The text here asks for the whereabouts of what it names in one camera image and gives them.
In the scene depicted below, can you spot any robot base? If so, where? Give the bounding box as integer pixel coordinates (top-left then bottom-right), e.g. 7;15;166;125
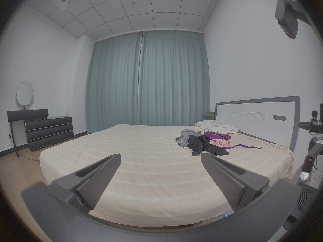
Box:
284;171;319;233

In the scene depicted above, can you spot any black chest of drawers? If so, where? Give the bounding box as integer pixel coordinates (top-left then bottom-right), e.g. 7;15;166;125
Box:
24;116;74;152

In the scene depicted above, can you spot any black T-shirt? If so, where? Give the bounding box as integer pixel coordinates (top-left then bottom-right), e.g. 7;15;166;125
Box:
189;135;229;157

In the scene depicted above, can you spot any purple garment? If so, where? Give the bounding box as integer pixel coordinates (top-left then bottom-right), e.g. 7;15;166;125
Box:
203;131;263;150

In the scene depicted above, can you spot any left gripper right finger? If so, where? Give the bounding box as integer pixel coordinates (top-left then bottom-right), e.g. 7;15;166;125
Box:
201;153;270;209

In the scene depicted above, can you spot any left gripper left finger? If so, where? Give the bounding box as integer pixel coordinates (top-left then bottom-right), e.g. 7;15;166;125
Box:
50;153;122;211

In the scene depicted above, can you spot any round white-framed mirror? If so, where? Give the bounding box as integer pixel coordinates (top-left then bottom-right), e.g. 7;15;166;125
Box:
16;82;35;110

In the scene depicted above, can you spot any bed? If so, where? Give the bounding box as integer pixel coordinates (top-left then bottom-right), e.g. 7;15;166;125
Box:
39;96;301;227

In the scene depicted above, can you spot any blue-green curtain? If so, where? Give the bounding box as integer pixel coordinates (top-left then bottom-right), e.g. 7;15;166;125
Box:
137;30;210;127
86;32;143;134

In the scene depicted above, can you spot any black dressing table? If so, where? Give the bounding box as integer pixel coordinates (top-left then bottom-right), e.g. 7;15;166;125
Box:
7;109;49;158

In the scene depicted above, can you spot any grey garment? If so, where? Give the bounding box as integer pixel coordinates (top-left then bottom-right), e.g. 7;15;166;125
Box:
175;129;201;148

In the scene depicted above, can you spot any pink garment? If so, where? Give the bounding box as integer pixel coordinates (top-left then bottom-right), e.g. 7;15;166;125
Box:
209;139;231;150

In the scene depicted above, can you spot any white printed pillow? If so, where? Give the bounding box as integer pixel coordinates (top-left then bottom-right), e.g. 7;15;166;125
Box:
194;120;241;134

